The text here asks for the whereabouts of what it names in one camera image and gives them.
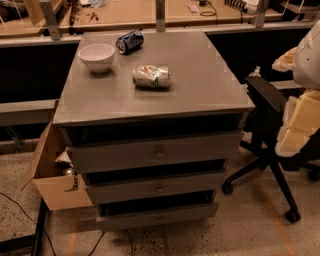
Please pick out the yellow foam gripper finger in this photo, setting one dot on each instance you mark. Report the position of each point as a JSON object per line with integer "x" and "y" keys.
{"x": 301, "y": 120}
{"x": 285, "y": 62}

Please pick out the green white 7up can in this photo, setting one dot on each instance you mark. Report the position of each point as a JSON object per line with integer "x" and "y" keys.
{"x": 152, "y": 76}

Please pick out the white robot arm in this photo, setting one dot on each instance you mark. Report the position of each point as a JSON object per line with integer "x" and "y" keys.
{"x": 306, "y": 69}

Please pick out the blue pepsi can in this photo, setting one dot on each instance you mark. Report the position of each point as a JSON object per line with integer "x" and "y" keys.
{"x": 130, "y": 42}

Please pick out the small can in box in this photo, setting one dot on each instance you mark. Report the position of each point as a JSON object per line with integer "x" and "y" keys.
{"x": 69, "y": 172}

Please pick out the black office chair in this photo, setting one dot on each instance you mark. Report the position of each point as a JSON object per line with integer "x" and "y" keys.
{"x": 264, "y": 124}

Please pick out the grey drawer cabinet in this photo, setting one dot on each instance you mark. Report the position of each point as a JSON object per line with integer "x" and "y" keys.
{"x": 154, "y": 156}

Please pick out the white ceramic bowl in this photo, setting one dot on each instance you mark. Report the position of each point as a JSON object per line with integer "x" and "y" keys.
{"x": 98, "y": 58}

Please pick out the brown cardboard box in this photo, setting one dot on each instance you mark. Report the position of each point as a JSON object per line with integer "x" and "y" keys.
{"x": 58, "y": 189}

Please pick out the wooden desk behind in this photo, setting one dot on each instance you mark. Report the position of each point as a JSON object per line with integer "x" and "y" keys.
{"x": 126, "y": 15}

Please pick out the black metal stand leg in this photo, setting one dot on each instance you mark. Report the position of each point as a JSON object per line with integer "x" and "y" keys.
{"x": 30, "y": 243}

